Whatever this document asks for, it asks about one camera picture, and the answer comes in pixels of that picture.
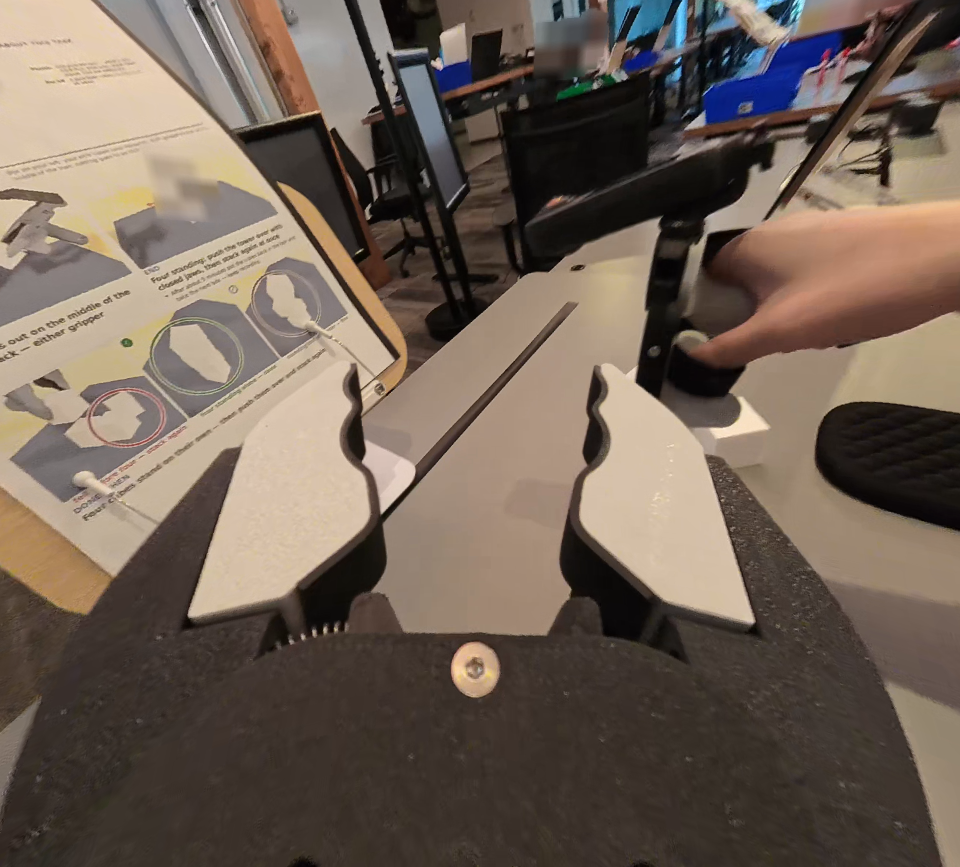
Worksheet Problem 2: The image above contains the black swivel office chair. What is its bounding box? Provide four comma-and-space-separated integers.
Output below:
330, 126, 425, 279

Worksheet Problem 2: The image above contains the wooden background desk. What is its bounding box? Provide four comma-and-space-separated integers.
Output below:
360, 60, 541, 126

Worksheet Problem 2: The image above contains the black office chair back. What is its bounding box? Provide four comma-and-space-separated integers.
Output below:
497, 73, 654, 276

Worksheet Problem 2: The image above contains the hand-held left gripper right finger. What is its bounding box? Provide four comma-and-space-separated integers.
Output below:
561, 364, 757, 647

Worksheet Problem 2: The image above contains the white hard foam cube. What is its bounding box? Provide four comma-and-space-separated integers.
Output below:
626, 364, 772, 469

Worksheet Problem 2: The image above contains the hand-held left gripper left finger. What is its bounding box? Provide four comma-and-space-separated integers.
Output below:
186, 360, 387, 651

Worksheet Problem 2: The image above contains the wooden book stand white base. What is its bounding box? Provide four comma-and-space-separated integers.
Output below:
0, 0, 416, 617

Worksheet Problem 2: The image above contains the printed instruction sheet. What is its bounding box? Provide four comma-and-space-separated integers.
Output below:
0, 0, 399, 576

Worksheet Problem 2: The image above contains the tall standing display screen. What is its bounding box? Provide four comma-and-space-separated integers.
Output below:
388, 51, 472, 212

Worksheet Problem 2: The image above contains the tilted wooden board stand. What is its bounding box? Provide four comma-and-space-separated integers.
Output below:
765, 0, 945, 219

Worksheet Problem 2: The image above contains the black framed display board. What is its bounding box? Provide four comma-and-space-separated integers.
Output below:
236, 111, 374, 266

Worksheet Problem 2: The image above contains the thin black pole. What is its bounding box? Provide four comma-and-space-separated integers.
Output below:
311, 0, 489, 342

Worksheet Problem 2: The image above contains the person's right hand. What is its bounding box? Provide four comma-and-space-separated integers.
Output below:
691, 209, 854, 369

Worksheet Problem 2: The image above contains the stack of small blue bins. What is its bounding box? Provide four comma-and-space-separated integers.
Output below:
701, 27, 852, 127

